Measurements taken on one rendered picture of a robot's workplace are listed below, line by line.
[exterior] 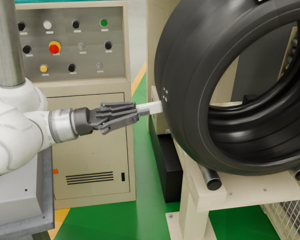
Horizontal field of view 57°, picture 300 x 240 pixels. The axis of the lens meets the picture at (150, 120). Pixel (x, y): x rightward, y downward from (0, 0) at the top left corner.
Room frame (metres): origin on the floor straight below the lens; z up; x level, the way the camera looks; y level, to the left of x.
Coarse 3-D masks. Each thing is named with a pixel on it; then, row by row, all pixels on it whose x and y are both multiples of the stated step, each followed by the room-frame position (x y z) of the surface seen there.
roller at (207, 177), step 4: (200, 168) 0.62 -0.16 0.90; (204, 168) 0.61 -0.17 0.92; (204, 172) 0.60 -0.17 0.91; (208, 172) 0.59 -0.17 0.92; (212, 172) 0.59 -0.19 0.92; (216, 172) 0.59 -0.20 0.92; (204, 176) 0.59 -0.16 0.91; (208, 176) 0.58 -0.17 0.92; (212, 176) 0.57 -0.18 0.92; (216, 176) 0.57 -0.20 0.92; (204, 180) 0.58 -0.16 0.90; (208, 180) 0.56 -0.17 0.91; (212, 180) 0.56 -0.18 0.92; (216, 180) 0.56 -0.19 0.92; (220, 180) 0.57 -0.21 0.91; (208, 184) 0.55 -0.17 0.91; (212, 184) 0.55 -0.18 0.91; (216, 184) 0.55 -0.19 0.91; (220, 184) 0.56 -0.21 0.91; (208, 188) 0.55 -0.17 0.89; (212, 188) 0.55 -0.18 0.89; (216, 188) 0.55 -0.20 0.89
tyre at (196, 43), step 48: (192, 0) 0.70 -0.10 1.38; (240, 0) 0.57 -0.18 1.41; (288, 0) 0.56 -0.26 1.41; (192, 48) 0.56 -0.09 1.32; (240, 48) 0.54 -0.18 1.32; (192, 96) 0.53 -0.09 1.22; (288, 96) 0.85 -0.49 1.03; (192, 144) 0.54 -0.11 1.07; (240, 144) 0.73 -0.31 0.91; (288, 144) 0.69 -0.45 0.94
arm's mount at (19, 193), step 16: (32, 160) 0.81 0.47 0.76; (0, 176) 0.72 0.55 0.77; (16, 176) 0.72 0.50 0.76; (32, 176) 0.73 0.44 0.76; (0, 192) 0.64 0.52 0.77; (16, 192) 0.65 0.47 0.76; (32, 192) 0.65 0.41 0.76; (0, 208) 0.60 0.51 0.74; (16, 208) 0.62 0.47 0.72; (32, 208) 0.63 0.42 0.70; (0, 224) 0.59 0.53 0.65
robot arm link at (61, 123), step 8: (56, 112) 0.60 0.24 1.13; (64, 112) 0.60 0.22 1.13; (72, 112) 0.62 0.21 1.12; (56, 120) 0.58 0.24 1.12; (64, 120) 0.58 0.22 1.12; (72, 120) 0.59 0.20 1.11; (56, 128) 0.57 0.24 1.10; (64, 128) 0.57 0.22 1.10; (72, 128) 0.58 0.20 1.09; (56, 136) 0.56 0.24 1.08; (64, 136) 0.56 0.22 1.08; (72, 136) 0.57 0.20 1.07
